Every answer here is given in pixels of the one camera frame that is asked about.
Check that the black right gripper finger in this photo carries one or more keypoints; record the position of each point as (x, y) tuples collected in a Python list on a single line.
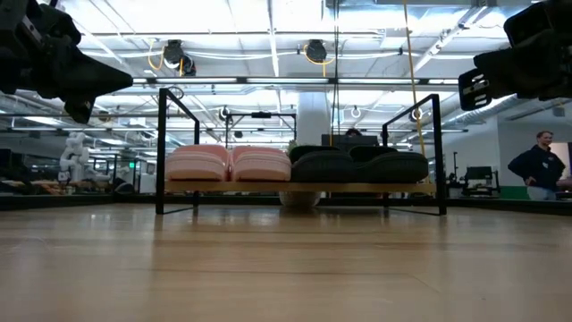
[(474, 89)]

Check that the black background gantry frame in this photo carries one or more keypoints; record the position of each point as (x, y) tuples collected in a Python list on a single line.
[(261, 115)]

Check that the pink slide sandal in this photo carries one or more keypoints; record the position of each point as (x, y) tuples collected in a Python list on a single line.
[(196, 167), (261, 167)]

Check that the wooden shelf with black frame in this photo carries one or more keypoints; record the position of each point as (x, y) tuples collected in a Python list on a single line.
[(299, 187)]

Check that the white humanoid robot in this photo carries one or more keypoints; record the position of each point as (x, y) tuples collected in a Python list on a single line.
[(75, 156)]

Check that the person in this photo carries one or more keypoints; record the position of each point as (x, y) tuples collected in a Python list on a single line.
[(538, 165), (353, 132)]

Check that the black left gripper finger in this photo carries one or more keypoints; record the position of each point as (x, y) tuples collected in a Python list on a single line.
[(85, 82)]

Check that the black background workstation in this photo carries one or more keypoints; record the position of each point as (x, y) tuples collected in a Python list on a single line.
[(478, 174)]

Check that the black slide sandal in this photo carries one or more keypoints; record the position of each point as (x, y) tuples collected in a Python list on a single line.
[(322, 167), (393, 167)]

